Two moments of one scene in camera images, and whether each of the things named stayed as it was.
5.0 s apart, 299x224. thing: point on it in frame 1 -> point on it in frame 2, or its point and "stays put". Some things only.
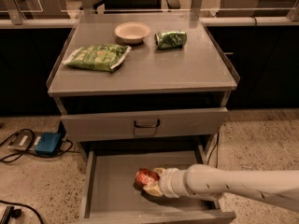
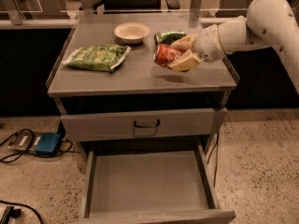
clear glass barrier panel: x=216 y=2 stays put
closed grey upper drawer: x=188 y=122 stays put
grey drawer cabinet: x=143 y=80 stays put
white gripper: x=165 y=181 -> x=207 y=44
